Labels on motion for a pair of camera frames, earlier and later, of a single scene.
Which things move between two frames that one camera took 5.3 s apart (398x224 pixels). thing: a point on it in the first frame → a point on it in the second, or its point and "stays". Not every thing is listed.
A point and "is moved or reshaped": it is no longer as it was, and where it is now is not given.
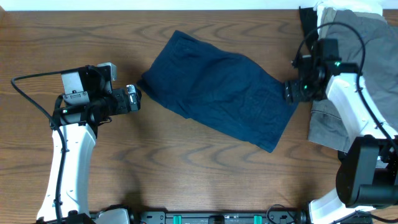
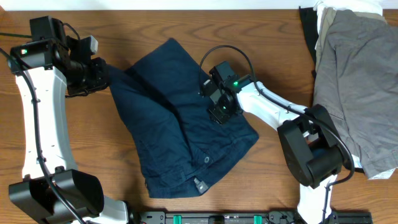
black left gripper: x=122 y=107 → x=102 y=77
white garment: x=354 y=5 stays
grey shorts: x=378 y=80 stays
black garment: x=309 y=25 stays
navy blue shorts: x=231 y=93 is moved or reshaped
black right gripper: x=291 y=94 → x=217 y=116
